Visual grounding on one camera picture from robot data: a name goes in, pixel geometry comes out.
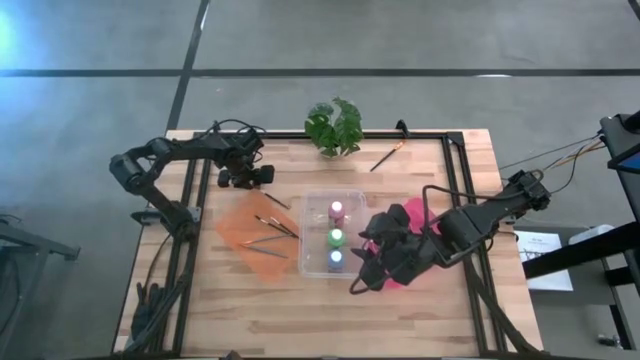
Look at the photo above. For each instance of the green artificial plant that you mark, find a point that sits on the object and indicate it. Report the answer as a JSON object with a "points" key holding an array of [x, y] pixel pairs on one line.
{"points": [[340, 127]]}

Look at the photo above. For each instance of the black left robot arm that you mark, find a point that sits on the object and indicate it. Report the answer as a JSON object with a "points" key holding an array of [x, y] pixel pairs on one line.
{"points": [[175, 149]]}

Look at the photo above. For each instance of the blue-screen tablet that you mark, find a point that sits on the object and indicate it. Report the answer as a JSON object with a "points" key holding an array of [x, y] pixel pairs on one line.
{"points": [[631, 162]]}

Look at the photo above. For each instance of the orange translucent plastic tray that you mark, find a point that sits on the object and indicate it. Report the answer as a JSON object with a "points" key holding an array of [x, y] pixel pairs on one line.
{"points": [[235, 225]]}

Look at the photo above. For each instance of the green paint bottle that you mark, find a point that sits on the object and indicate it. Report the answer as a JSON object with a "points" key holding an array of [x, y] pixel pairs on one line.
{"points": [[336, 236]]}

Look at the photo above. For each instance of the pink translucent plastic tray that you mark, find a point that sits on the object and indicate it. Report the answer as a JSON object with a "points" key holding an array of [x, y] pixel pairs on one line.
{"points": [[417, 210]]}

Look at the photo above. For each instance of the black equipment stand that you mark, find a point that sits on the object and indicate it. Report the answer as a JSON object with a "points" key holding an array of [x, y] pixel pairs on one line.
{"points": [[575, 252]]}

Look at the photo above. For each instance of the small black device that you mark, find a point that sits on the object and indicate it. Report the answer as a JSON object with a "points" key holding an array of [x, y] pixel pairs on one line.
{"points": [[610, 341]]}

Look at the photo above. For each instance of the thin black paintbrush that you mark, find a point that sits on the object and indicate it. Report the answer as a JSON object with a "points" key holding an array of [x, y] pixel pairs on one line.
{"points": [[275, 200]]}

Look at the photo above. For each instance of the orange and black paintbrush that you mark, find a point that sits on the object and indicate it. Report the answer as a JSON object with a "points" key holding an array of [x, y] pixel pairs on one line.
{"points": [[385, 159]]}

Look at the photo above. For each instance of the white box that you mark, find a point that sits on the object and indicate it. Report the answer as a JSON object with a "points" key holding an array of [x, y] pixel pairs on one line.
{"points": [[590, 232]]}

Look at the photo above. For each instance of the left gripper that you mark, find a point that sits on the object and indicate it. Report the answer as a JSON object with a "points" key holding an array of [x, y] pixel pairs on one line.
{"points": [[247, 159]]}

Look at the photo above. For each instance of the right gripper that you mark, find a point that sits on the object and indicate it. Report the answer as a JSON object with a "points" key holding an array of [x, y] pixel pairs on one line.
{"points": [[405, 255]]}

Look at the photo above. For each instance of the grey paintbrush with orange tip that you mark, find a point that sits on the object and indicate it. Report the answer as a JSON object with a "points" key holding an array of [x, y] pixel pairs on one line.
{"points": [[267, 239]]}

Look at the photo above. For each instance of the thin grey paintbrush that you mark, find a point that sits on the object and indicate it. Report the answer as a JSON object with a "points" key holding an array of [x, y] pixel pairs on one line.
{"points": [[265, 251]]}

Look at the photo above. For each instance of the purple acrylic paint bottle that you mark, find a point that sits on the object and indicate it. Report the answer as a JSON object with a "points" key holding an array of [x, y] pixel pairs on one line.
{"points": [[336, 257]]}

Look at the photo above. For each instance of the white paper sheet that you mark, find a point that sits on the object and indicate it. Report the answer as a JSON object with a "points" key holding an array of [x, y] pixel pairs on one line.
{"points": [[550, 280]]}

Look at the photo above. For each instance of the black side table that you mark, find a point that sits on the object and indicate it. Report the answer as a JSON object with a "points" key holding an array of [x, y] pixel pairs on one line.
{"points": [[30, 240]]}

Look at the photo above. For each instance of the black aluminium table frame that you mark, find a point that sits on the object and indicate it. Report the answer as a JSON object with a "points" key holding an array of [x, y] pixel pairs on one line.
{"points": [[425, 135]]}

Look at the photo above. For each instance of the clear plastic bin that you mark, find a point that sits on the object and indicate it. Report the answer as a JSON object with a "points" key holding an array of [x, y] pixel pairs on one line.
{"points": [[312, 250]]}

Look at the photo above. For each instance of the pink paint bottle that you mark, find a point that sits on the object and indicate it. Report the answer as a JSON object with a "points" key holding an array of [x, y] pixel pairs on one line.
{"points": [[336, 207]]}

